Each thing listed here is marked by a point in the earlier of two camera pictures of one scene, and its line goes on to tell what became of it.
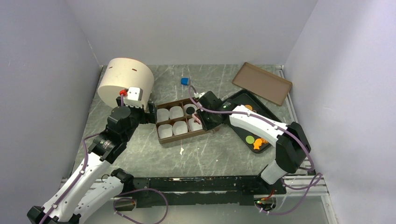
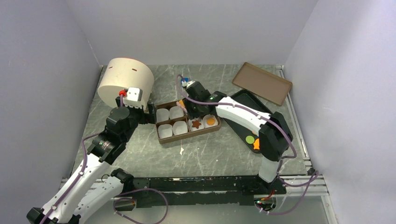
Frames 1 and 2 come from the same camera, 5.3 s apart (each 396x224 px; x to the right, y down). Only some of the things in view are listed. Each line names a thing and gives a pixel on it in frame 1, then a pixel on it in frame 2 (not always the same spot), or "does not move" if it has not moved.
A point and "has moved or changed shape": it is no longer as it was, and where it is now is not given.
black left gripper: x=146 y=117 does not move
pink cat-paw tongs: x=196 y=118 -> x=184 y=109
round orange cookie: x=249 y=107 has moved or changed shape
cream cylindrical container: x=120 y=73 does not move
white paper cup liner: x=194 y=126 does not move
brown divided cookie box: x=178 y=120 does not move
